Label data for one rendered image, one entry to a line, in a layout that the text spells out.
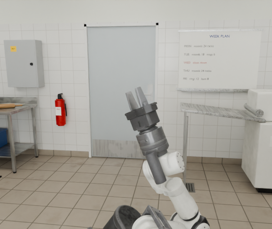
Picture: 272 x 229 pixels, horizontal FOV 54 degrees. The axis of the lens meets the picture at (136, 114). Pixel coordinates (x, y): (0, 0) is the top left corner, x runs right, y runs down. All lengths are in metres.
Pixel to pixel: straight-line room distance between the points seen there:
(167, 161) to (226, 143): 3.44
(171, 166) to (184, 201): 0.15
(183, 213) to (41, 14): 3.93
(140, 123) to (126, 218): 0.28
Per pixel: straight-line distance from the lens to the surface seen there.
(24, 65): 4.35
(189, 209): 0.94
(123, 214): 0.79
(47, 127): 4.56
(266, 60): 4.16
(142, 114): 0.80
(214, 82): 4.00
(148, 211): 0.62
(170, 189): 0.89
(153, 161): 0.79
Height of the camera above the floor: 1.55
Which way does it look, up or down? 12 degrees down
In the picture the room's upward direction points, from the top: straight up
